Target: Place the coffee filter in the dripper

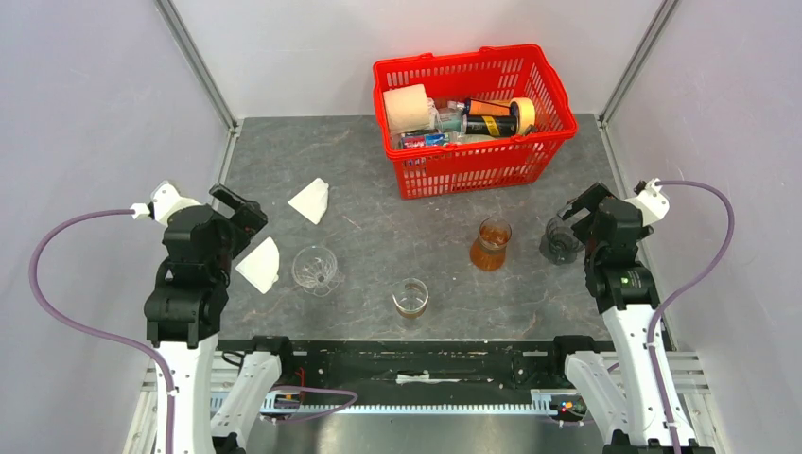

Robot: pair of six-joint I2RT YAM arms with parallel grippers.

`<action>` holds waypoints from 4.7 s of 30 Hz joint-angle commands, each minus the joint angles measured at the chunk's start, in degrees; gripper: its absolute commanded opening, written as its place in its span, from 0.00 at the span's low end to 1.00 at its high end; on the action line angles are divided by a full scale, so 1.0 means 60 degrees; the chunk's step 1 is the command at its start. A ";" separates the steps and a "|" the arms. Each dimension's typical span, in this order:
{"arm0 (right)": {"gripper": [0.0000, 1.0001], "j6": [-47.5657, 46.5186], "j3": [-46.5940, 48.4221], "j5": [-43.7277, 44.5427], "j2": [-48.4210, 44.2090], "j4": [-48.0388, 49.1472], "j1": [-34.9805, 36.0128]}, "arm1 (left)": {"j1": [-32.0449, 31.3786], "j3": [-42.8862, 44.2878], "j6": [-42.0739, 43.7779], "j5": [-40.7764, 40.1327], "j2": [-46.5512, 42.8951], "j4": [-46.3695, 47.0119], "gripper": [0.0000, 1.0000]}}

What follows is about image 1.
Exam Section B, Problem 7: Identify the clear plastic bottle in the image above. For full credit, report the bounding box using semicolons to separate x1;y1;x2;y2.
434;101;465;132

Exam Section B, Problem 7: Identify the glass cup with coffee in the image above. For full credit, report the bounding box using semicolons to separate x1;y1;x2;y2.
392;278;429;320

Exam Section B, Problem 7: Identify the blue red packet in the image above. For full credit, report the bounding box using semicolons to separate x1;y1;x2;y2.
398;132;451;149

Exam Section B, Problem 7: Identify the white slotted cable duct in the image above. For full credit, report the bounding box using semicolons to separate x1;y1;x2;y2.
259;393;579;417

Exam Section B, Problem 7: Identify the beige paper towel roll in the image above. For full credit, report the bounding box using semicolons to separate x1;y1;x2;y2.
383;84;431;134

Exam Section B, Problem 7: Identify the white paper coffee filter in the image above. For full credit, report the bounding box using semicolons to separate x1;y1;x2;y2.
288;178;329;225
235;237;280;294

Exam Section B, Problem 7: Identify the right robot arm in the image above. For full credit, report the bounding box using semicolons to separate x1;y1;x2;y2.
546;179;715;453

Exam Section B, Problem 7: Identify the dark glass dripper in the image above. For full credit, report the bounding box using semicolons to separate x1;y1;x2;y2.
539;216;584;266

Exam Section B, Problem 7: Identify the glass carafe with coffee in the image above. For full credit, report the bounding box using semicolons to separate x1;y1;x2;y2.
469;216;512;271

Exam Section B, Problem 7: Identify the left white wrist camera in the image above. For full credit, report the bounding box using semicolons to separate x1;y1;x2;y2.
131;180;201;227

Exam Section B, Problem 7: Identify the clear glass dripper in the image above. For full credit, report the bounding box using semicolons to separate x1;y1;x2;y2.
291;245;342;297

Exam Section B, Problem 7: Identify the purple cable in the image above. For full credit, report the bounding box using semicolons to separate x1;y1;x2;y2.
645;180;736;454
28;209;178;454

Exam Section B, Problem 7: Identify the black orange cylindrical can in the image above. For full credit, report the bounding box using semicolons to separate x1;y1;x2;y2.
462;98;518;138

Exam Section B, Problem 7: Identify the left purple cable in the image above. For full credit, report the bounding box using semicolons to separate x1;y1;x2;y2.
28;209;178;454

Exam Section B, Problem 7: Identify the yellow masking tape roll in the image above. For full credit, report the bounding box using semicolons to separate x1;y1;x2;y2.
510;97;536;136

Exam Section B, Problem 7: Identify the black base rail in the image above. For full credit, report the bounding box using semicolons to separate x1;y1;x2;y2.
218;335;613;410

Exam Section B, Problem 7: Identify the red plastic shopping basket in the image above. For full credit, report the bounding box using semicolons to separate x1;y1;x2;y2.
373;44;578;199

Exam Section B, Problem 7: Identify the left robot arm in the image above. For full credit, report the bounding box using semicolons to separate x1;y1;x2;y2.
144;181;297;453

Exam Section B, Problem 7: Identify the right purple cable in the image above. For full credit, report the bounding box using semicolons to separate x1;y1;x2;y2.
645;180;736;454

